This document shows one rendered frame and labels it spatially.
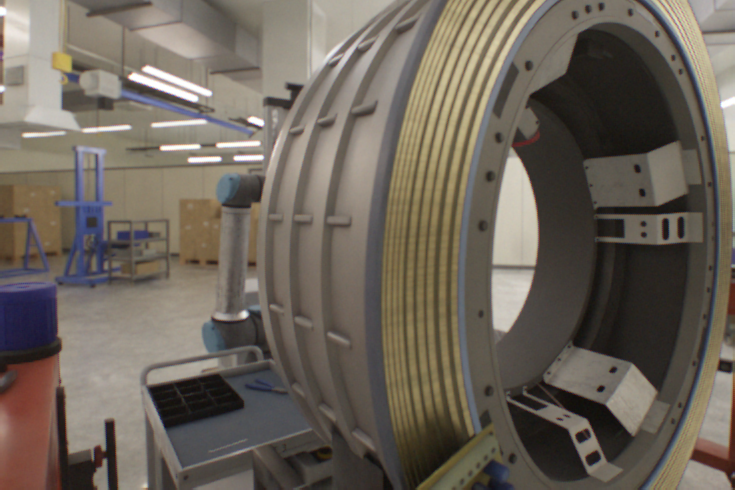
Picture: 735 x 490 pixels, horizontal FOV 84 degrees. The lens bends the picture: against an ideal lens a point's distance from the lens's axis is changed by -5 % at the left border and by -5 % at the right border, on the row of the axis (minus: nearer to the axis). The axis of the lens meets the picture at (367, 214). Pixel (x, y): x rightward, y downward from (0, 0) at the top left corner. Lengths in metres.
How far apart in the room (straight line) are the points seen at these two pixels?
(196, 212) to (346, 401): 9.05
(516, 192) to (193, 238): 6.71
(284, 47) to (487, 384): 6.11
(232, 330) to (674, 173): 1.63
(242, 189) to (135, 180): 10.62
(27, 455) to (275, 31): 6.31
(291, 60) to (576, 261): 5.39
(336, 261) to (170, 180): 10.95
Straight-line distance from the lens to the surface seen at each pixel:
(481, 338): 0.68
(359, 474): 0.87
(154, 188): 11.87
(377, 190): 0.52
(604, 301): 1.59
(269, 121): 2.11
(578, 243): 1.61
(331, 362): 0.73
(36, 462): 0.68
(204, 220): 9.59
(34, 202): 12.59
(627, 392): 1.42
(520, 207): 8.88
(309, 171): 0.79
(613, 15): 1.08
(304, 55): 6.38
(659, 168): 1.50
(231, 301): 1.81
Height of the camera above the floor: 1.27
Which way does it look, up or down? 1 degrees down
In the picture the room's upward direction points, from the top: straight up
